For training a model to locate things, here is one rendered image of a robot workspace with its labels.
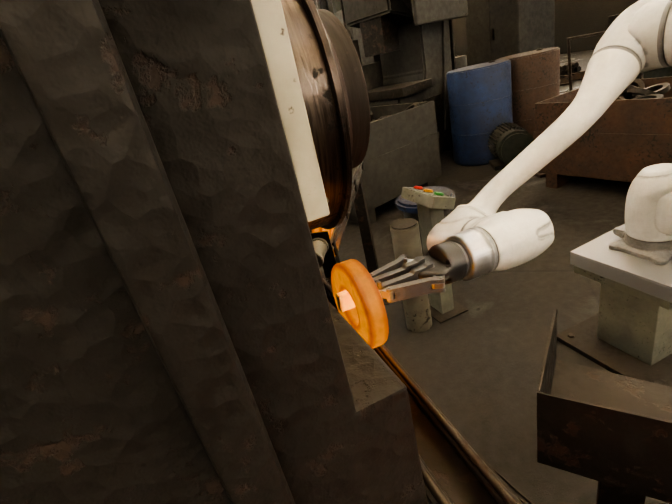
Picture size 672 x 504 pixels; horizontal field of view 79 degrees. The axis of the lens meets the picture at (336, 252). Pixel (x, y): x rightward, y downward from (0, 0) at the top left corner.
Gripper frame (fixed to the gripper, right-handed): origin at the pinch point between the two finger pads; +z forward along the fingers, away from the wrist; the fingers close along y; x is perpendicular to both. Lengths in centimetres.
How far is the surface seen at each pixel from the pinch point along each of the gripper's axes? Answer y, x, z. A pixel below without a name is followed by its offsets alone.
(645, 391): -25.5, -19.6, -36.0
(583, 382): -19.5, -19.2, -29.9
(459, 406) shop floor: 35, -79, -45
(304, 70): -1.8, 35.3, 2.7
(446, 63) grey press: 337, 25, -277
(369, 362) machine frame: -22.6, 5.6, 8.7
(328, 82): -2.2, 33.4, -0.1
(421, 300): 78, -62, -60
